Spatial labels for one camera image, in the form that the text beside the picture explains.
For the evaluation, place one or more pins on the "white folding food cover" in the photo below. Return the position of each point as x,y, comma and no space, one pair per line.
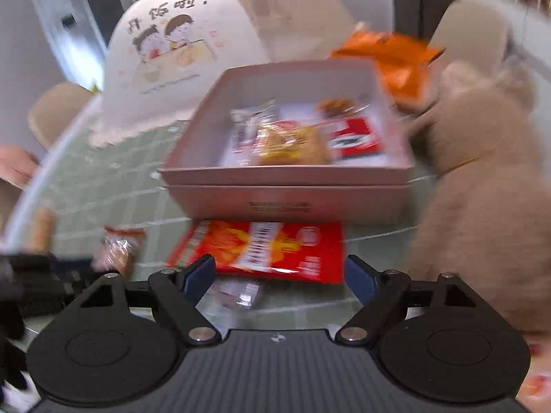
165,55

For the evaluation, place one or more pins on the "orange packaged cake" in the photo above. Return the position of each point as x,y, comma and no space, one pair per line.
331,109

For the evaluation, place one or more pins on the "brown plush toy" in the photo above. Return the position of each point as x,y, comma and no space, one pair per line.
489,220

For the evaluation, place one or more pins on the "green grid table mat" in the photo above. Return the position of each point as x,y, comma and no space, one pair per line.
88,188

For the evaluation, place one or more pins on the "small red snack packet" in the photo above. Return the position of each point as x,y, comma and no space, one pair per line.
352,137

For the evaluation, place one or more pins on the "brown wafer snack packet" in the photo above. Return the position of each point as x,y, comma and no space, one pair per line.
118,250

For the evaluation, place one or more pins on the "silver red snack packet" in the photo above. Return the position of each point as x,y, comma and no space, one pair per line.
246,125

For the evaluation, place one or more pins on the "packaged bread bun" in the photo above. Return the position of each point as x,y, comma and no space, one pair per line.
290,143

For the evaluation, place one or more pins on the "beige chair right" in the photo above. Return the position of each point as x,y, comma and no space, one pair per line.
473,33

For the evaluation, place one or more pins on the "orange pouch bag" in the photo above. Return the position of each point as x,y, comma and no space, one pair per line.
408,67

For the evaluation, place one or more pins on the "pink plush toy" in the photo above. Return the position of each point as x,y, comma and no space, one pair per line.
535,391

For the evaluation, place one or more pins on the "pink cardboard box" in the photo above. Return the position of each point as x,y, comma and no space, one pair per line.
202,175

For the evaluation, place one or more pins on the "long biscuit roll pack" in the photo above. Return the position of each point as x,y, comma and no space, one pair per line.
42,228

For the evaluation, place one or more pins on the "red spicy strip bag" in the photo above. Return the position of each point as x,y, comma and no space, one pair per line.
302,252

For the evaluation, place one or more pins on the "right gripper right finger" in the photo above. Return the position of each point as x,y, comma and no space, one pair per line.
381,294

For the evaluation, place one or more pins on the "white plastic wrapper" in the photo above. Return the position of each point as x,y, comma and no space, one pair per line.
237,293

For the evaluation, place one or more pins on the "beige chair left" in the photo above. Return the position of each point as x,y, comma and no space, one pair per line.
55,110

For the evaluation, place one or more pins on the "beige chair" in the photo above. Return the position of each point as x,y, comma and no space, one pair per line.
473,33
55,110

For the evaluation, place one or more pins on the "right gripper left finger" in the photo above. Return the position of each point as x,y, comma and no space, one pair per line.
176,295

